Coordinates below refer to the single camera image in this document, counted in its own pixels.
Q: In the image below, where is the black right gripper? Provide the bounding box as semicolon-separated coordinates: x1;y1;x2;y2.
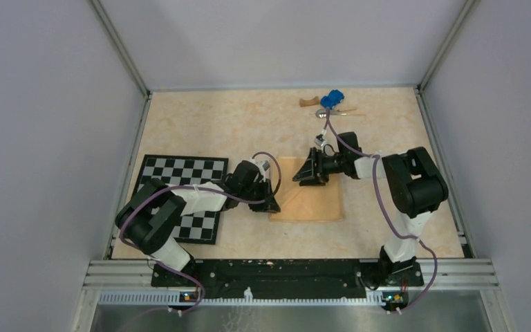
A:
293;147;347;187

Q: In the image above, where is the small brown wooden piece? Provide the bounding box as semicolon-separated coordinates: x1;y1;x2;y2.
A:
299;96;320;107

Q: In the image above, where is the aluminium front frame rail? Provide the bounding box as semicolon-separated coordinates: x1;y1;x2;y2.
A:
72;259;515;331

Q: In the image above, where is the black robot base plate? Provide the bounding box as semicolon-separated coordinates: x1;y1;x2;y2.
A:
151;259;425;299

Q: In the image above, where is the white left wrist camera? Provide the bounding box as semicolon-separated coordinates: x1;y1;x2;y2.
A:
250;158;270;181

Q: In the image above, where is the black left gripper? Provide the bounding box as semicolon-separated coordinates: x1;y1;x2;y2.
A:
240;178;281;212

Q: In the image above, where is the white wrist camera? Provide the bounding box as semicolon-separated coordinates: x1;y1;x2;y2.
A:
314;133;328;149
250;158;270;181

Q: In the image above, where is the orange cloth napkin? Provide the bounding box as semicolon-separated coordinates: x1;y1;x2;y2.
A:
269;157;344;223

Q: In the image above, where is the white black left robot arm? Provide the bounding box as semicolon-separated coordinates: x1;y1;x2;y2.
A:
115;158;281;286

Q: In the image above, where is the blue toy car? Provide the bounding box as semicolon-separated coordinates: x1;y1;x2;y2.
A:
319;89;345;109

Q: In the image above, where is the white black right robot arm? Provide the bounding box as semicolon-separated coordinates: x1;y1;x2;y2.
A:
292;131;449;285

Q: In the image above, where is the silver metal spoon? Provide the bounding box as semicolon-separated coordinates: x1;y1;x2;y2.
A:
315;109;336;118

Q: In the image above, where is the black white checkerboard mat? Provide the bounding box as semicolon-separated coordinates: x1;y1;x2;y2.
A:
133;154;229;245

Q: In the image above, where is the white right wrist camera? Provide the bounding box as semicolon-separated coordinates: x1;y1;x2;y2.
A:
314;133;328;149

